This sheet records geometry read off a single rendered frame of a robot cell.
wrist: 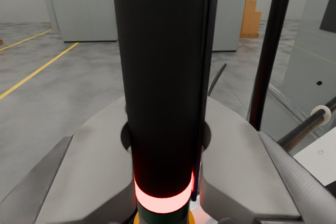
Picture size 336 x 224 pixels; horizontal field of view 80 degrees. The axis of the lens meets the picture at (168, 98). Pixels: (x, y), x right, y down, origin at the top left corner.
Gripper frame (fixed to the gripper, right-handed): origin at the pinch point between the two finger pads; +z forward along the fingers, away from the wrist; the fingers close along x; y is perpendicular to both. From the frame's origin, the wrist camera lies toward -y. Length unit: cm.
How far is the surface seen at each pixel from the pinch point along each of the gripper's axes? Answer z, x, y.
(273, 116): 94, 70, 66
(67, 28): 686, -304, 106
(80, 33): 687, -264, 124
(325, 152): 19.9, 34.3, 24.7
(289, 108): 81, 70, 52
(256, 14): 748, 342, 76
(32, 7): 1185, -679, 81
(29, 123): 216, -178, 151
